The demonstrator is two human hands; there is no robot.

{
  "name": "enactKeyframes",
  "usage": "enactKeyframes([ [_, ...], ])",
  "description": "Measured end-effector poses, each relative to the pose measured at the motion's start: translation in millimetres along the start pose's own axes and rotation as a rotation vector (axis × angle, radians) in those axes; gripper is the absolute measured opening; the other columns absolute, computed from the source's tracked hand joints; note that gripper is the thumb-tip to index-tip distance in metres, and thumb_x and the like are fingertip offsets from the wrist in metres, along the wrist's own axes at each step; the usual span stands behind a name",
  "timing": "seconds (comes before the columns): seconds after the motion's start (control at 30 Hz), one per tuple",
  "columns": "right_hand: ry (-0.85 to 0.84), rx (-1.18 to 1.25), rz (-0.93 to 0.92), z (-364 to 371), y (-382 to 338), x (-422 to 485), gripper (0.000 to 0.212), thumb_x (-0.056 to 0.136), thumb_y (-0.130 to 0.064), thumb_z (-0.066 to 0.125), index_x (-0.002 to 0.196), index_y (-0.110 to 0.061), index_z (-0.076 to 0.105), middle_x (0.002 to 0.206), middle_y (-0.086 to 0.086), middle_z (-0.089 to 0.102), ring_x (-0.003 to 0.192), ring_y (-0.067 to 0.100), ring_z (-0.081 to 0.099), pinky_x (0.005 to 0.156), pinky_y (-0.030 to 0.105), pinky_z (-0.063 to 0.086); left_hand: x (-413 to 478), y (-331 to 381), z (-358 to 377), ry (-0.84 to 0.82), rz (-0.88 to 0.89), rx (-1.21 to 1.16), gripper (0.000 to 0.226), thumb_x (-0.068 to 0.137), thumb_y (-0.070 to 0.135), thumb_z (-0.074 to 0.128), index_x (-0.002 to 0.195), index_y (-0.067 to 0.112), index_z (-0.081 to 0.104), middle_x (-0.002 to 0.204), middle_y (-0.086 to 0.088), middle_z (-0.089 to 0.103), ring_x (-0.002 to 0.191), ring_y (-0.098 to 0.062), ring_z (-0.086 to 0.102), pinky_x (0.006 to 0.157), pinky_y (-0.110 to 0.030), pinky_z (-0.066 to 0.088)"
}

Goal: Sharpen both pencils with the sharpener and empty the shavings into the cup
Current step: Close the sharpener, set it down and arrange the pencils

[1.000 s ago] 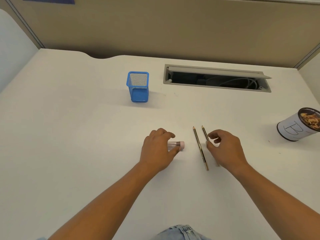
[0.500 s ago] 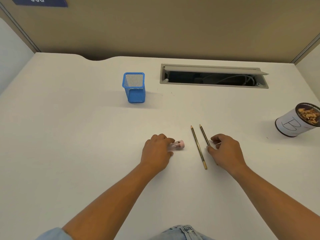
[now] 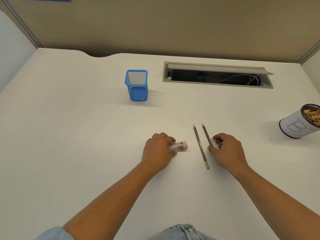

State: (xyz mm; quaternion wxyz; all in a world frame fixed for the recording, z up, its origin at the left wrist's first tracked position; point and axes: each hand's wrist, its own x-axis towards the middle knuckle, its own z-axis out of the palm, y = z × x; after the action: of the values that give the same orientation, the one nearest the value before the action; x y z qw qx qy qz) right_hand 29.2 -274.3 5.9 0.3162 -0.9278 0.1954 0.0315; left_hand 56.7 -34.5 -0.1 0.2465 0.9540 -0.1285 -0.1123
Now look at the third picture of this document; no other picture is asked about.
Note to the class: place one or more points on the person's right hand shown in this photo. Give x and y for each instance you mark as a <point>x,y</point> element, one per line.
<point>231,153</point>

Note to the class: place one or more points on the person's left hand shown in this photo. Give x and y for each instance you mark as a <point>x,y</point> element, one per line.
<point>155,152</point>

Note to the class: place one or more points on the person's left thumb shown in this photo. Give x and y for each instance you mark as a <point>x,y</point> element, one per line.
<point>172,154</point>

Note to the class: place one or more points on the person's right thumb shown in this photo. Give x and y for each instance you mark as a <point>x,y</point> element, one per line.
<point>213,151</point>

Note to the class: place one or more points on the clear pink pencil sharpener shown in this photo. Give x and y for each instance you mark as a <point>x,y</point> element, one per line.
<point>180,145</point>

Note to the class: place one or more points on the short black yellow pencil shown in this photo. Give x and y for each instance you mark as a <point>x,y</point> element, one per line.
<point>206,133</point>

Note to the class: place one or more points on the person's left forearm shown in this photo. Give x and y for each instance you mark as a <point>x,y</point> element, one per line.
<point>112,202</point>

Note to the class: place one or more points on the person's right forearm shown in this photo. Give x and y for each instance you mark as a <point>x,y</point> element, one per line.
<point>275,199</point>

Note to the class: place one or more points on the long black yellow pencil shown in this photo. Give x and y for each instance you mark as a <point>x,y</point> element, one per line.
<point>200,145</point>

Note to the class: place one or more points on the blue mesh pen holder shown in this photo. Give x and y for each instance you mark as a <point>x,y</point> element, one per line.
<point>137,91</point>

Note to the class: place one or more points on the light blue jeans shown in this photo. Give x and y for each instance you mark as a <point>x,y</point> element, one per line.
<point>183,233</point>

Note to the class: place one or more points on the paper-wrapped can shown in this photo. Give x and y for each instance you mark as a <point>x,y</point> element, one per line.
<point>293,126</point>

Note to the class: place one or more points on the pencil shavings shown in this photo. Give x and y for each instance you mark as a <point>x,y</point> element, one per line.
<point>313,116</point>

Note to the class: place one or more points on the light blue shirt sleeve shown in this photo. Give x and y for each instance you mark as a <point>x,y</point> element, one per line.
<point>53,234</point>

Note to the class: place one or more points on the aluminium partition frame strip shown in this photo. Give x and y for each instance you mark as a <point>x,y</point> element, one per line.
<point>308,52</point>
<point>22,23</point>

